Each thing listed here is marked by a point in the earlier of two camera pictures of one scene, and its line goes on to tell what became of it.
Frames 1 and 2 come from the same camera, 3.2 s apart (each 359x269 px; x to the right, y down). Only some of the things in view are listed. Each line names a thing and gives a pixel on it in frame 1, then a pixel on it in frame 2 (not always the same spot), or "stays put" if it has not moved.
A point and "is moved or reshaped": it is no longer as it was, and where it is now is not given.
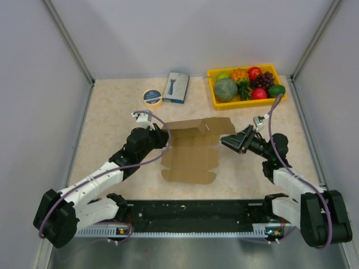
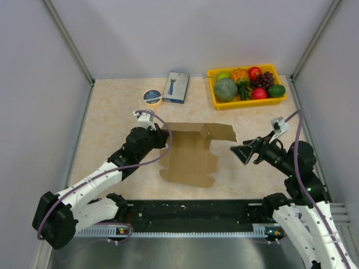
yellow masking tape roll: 152,98 stays put
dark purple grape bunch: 263,80 stays put
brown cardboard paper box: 194,153 is moved or reshaped
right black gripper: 240,142 -> 259,145
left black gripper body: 155,139 stays put
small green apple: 222,75 stays put
